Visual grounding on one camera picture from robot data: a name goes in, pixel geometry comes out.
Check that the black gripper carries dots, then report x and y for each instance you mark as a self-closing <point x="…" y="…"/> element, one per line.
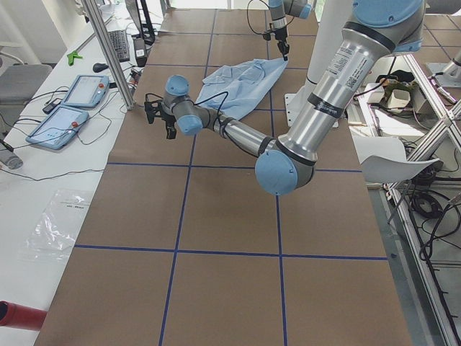
<point x="280" y="36"/>
<point x="168" y="122"/>

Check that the light blue button-up shirt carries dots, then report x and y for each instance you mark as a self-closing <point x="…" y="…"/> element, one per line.
<point x="237" y="90"/>

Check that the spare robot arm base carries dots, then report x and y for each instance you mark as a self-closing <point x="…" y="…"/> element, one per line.
<point x="446" y="74"/>

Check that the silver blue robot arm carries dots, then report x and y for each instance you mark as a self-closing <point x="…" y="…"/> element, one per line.
<point x="373" y="29"/>
<point x="279" y="10"/>

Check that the upper blue teach pendant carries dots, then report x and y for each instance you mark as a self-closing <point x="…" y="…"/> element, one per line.
<point x="87" y="91"/>

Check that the blue teach pendant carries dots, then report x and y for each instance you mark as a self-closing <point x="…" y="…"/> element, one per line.
<point x="58" y="128"/>
<point x="87" y="91"/>

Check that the black computer mouse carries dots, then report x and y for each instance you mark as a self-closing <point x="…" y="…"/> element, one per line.
<point x="99" y="67"/>

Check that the black keyboard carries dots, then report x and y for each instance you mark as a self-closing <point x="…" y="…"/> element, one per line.
<point x="119" y="41"/>

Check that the lower blue teach pendant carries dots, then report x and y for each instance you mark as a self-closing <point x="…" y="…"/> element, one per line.
<point x="58" y="128"/>

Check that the green plastic clamp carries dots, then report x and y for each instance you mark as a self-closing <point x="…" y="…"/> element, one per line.
<point x="72" y="56"/>

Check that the white plastic chair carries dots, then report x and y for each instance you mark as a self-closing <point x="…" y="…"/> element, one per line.
<point x="383" y="160"/>

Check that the clear plastic bag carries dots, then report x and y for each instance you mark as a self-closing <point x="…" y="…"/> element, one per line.
<point x="55" y="234"/>

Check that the red fire extinguisher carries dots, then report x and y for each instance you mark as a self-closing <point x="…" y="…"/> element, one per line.
<point x="21" y="317"/>

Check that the grey aluminium post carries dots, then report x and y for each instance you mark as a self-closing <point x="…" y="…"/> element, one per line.
<point x="95" y="17"/>

